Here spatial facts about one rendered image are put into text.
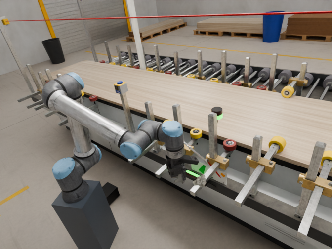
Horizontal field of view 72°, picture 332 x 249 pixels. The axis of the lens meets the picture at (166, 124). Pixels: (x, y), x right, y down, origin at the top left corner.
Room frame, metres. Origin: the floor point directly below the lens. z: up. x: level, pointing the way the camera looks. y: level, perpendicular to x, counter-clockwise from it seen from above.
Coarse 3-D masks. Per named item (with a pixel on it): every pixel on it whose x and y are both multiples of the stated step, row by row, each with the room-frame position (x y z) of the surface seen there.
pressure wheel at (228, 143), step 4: (224, 140) 1.14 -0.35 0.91; (228, 140) 1.13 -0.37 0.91; (232, 140) 1.12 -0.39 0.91; (224, 144) 1.10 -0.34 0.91; (228, 144) 1.09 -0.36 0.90; (232, 144) 1.09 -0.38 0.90; (236, 144) 1.09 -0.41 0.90; (224, 148) 1.09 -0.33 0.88; (228, 148) 1.07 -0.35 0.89; (232, 148) 1.07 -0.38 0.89
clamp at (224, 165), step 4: (208, 156) 1.06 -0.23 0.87; (220, 156) 1.04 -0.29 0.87; (212, 160) 1.02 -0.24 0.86; (216, 160) 1.01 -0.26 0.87; (220, 160) 1.00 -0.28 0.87; (228, 160) 0.99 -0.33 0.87; (212, 164) 1.02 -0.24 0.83; (220, 164) 0.99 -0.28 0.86; (224, 164) 0.97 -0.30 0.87; (228, 164) 0.99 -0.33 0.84; (224, 168) 0.97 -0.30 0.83
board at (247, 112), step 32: (96, 64) 3.36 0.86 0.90; (128, 96) 2.05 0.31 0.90; (160, 96) 1.94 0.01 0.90; (192, 96) 1.83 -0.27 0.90; (224, 96) 1.74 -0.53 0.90; (256, 96) 1.65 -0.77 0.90; (192, 128) 1.35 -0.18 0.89; (224, 128) 1.27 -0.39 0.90; (256, 128) 1.21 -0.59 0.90; (288, 128) 1.16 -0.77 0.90; (320, 128) 1.11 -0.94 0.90; (288, 160) 0.90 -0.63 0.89
